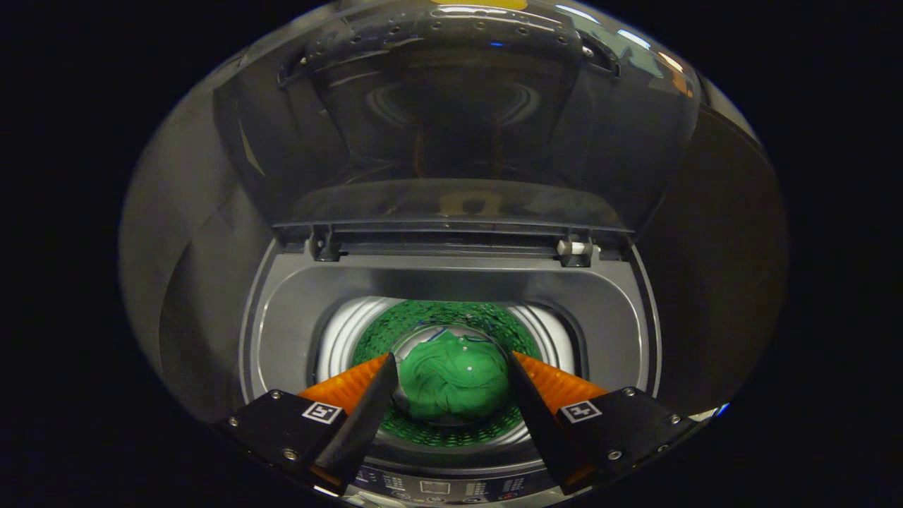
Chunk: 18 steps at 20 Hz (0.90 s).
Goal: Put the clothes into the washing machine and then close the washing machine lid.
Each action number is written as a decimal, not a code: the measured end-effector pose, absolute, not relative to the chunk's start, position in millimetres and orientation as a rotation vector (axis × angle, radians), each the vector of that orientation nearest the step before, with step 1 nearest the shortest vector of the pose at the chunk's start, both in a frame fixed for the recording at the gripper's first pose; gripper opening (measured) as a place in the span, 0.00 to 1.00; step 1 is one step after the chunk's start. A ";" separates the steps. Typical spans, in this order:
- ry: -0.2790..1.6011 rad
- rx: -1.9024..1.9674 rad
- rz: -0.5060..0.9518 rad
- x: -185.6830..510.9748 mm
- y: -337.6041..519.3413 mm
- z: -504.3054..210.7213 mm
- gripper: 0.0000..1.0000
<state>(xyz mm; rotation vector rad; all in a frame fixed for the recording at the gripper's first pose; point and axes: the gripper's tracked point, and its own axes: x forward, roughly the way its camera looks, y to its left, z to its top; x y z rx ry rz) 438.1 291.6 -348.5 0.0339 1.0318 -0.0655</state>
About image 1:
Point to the dark grey washing machine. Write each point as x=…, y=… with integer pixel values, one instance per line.
x=451, y=286

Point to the green polo shirt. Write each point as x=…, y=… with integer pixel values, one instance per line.
x=451, y=381

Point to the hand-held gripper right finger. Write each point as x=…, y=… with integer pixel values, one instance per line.
x=540, y=423

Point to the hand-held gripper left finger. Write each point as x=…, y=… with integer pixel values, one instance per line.
x=363, y=423

